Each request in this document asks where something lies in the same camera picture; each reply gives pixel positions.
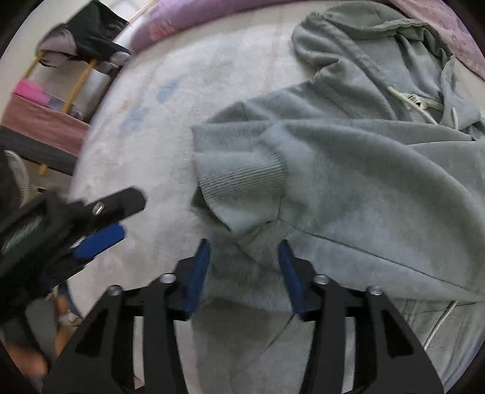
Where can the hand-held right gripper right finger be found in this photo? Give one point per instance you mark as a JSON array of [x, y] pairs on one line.
[[291, 276]]

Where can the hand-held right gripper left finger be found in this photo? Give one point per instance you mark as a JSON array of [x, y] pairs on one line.
[[199, 272]]

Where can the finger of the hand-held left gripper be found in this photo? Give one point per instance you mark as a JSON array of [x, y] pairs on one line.
[[117, 204], [100, 238]]

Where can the grey hoodie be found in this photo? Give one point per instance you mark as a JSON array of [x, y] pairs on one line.
[[360, 189]]

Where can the wooden clothes rack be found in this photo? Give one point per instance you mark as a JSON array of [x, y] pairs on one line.
[[77, 85]]

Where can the person's left hand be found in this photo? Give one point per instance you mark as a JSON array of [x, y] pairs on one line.
[[28, 363]]

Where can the white electric fan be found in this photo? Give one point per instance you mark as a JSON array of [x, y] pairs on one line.
[[17, 178]]

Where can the white floral bed sheet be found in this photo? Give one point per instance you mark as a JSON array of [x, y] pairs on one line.
[[151, 132]]

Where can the mauve grey striped cover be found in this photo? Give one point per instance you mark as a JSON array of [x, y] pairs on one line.
[[41, 121]]

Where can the pink box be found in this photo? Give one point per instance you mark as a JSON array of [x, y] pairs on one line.
[[30, 91]]

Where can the lavender grey garment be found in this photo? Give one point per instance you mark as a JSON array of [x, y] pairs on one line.
[[57, 45]]

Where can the black garment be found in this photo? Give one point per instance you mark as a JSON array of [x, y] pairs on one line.
[[94, 30]]

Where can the purple floral quilt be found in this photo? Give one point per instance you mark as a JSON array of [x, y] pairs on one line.
[[189, 15]]

